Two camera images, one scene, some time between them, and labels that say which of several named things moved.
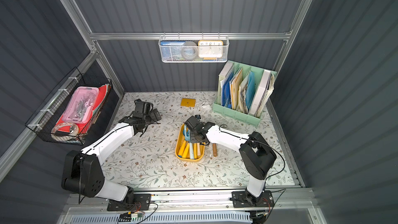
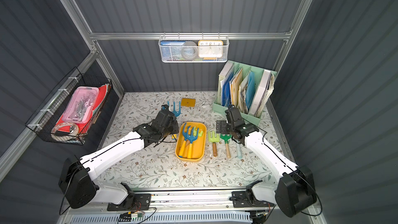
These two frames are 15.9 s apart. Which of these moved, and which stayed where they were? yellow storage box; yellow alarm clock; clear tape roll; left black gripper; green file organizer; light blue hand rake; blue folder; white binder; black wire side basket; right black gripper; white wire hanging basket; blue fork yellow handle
Moved: left black gripper; blue fork yellow handle; right black gripper; light blue hand rake
Stayed: yellow alarm clock; blue folder; white binder; black wire side basket; clear tape roll; green file organizer; yellow storage box; white wire hanging basket
